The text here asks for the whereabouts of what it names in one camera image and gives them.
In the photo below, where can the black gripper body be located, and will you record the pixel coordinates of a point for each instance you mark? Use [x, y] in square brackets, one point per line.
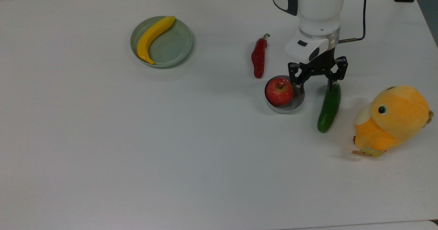
[320, 65]

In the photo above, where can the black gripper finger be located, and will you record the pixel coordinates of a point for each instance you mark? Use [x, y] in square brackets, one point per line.
[296, 73]
[342, 67]

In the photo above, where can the green cucumber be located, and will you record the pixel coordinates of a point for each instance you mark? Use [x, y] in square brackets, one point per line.
[328, 113]

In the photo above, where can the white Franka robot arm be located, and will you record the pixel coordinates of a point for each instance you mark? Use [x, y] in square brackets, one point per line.
[318, 4]

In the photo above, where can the small metal bowl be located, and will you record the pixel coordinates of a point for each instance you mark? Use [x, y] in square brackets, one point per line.
[295, 108]

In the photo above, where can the red apple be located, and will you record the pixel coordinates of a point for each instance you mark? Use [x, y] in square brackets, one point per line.
[279, 92]

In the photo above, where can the red chili pepper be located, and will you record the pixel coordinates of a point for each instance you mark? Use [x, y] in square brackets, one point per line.
[259, 57]

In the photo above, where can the orange plush toy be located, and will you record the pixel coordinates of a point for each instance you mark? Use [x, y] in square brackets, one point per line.
[393, 120]

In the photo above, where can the pale green plate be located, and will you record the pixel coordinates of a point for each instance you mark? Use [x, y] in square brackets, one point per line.
[171, 48]

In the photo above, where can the yellow banana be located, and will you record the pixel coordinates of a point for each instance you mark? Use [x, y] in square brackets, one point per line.
[150, 38]

